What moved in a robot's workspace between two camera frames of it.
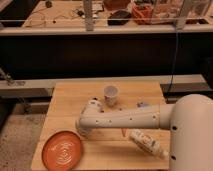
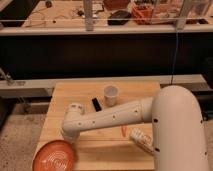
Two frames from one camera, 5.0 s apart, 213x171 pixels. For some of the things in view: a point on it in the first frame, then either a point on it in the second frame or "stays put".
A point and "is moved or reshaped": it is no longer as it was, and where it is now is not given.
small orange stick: (124, 132) stays put
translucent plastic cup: (111, 93) stays put
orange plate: (62, 150) is moved or reshaped
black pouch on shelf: (118, 18) stays put
